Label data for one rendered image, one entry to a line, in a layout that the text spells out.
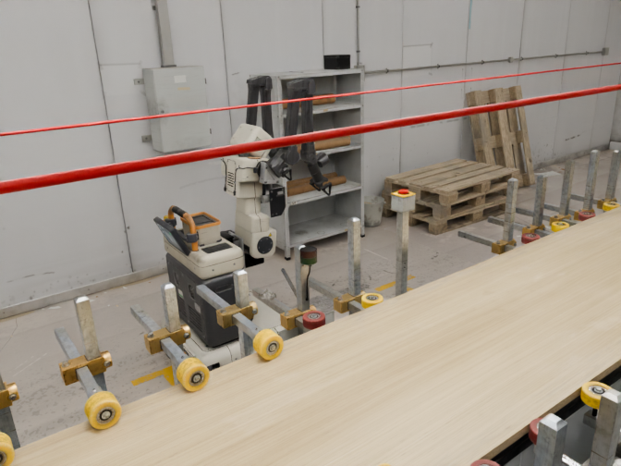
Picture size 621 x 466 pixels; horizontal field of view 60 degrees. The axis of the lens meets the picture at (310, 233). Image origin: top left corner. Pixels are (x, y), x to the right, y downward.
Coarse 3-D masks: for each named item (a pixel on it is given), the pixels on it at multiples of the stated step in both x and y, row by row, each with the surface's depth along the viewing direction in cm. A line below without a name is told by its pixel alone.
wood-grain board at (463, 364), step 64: (512, 256) 233; (576, 256) 230; (384, 320) 185; (448, 320) 183; (512, 320) 182; (576, 320) 180; (256, 384) 153; (320, 384) 152; (384, 384) 151; (448, 384) 150; (512, 384) 149; (576, 384) 148; (64, 448) 132; (128, 448) 131; (192, 448) 130; (256, 448) 129; (320, 448) 128; (384, 448) 128; (448, 448) 127
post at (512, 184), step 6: (510, 180) 259; (516, 180) 258; (510, 186) 259; (516, 186) 259; (510, 192) 260; (516, 192) 261; (510, 198) 261; (516, 198) 262; (510, 204) 262; (510, 210) 262; (510, 216) 263; (504, 222) 267; (510, 222) 264; (504, 228) 268; (510, 228) 266; (504, 234) 269; (510, 234) 267
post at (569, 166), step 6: (570, 162) 284; (570, 168) 285; (564, 174) 289; (570, 174) 286; (564, 180) 289; (570, 180) 288; (564, 186) 290; (570, 186) 289; (564, 192) 291; (570, 192) 291; (564, 198) 292; (564, 204) 293; (564, 210) 293
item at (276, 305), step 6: (252, 288) 221; (258, 288) 221; (252, 294) 222; (264, 300) 214; (270, 300) 210; (276, 300) 210; (270, 306) 211; (276, 306) 207; (282, 306) 206; (276, 312) 208; (282, 312) 204; (300, 318) 196; (300, 324) 194; (306, 330) 192
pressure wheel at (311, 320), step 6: (312, 312) 191; (318, 312) 191; (306, 318) 187; (312, 318) 187; (318, 318) 186; (324, 318) 187; (306, 324) 186; (312, 324) 185; (318, 324) 185; (324, 324) 188
